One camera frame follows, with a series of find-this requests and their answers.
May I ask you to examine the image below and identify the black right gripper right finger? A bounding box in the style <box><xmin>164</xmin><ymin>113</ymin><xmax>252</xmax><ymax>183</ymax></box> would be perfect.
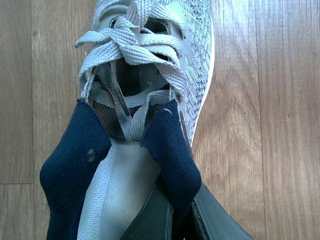
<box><xmin>191</xmin><ymin>184</ymin><xmax>252</xmax><ymax>240</ymax></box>

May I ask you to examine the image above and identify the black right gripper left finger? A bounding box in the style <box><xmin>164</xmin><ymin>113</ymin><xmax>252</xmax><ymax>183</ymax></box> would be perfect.
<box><xmin>121</xmin><ymin>176</ymin><xmax>174</xmax><ymax>240</ymax></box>

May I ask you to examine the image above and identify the grey sneaker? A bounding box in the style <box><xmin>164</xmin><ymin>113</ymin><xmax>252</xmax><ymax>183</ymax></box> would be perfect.
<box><xmin>39</xmin><ymin>0</ymin><xmax>216</xmax><ymax>240</ymax></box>

